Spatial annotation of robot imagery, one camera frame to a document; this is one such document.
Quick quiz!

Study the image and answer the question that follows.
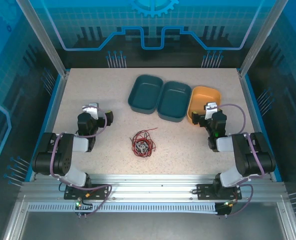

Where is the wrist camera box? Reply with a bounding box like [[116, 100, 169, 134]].
[[82, 102, 100, 121], [204, 101, 220, 120]]

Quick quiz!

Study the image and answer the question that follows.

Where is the aluminium frame post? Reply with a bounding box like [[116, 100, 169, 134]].
[[239, 0, 290, 77], [15, 0, 70, 77]]

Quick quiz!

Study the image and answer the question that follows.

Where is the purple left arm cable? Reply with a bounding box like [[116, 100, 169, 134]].
[[49, 106, 113, 216]]

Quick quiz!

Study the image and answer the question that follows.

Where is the red cable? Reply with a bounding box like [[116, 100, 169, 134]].
[[129, 127, 159, 159]]

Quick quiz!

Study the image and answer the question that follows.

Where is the teal plastic bin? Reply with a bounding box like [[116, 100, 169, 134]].
[[127, 74, 163, 115], [157, 80, 191, 123]]

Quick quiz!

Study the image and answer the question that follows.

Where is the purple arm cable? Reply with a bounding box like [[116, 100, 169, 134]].
[[214, 103, 265, 217], [49, 106, 113, 216]]

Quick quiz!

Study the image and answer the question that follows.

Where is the grey metal lower panel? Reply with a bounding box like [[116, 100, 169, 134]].
[[20, 211, 288, 240]]

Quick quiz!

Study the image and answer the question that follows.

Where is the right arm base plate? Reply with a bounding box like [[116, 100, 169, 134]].
[[196, 183, 242, 201]]

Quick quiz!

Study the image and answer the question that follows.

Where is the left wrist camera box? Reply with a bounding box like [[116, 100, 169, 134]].
[[82, 102, 100, 121]]

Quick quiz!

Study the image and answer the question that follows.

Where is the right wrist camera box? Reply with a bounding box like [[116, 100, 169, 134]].
[[204, 101, 220, 120]]

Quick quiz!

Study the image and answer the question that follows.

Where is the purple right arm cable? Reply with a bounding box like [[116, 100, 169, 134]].
[[214, 103, 265, 217]]

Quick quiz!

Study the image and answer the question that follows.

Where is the orange plastic bin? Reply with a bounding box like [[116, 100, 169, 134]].
[[187, 85, 222, 125]]

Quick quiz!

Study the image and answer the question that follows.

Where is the white cable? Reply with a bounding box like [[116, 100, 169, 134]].
[[134, 139, 150, 154]]

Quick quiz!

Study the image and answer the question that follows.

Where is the slotted cable duct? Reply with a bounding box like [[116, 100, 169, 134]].
[[27, 201, 218, 215]]

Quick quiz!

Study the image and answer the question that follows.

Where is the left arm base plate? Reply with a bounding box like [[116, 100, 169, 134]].
[[64, 183, 111, 201]]

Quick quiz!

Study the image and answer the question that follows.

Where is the aluminium mounting rail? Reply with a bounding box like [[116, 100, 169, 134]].
[[20, 173, 288, 203]]

